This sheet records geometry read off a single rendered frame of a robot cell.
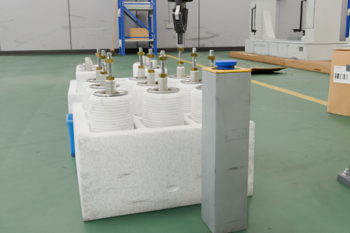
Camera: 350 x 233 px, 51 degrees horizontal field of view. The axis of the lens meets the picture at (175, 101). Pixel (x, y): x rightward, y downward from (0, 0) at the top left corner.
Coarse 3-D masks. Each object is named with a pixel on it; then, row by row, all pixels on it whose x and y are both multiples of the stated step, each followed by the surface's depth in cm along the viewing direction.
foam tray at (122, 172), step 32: (160, 128) 79; (192, 128) 79; (96, 160) 74; (128, 160) 76; (160, 160) 78; (192, 160) 81; (96, 192) 76; (128, 192) 78; (160, 192) 80; (192, 192) 82
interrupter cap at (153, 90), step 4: (148, 88) 85; (152, 88) 86; (156, 88) 86; (168, 88) 86; (172, 88) 85; (176, 88) 85; (148, 92) 82; (152, 92) 81; (156, 92) 80; (160, 92) 80; (164, 92) 80; (168, 92) 80; (172, 92) 81; (176, 92) 82
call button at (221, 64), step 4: (216, 60) 68; (220, 60) 68; (224, 60) 68; (228, 60) 68; (232, 60) 68; (216, 64) 68; (220, 64) 67; (224, 64) 67; (228, 64) 67; (232, 64) 67; (236, 64) 68; (220, 68) 68; (224, 68) 67; (228, 68) 67; (232, 68) 68
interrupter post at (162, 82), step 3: (159, 78) 83; (162, 78) 82; (165, 78) 83; (159, 81) 83; (162, 81) 82; (165, 81) 83; (159, 84) 83; (162, 84) 83; (165, 84) 83; (159, 87) 83; (162, 87) 83; (165, 87) 83; (159, 90) 83; (162, 90) 83; (165, 90) 83
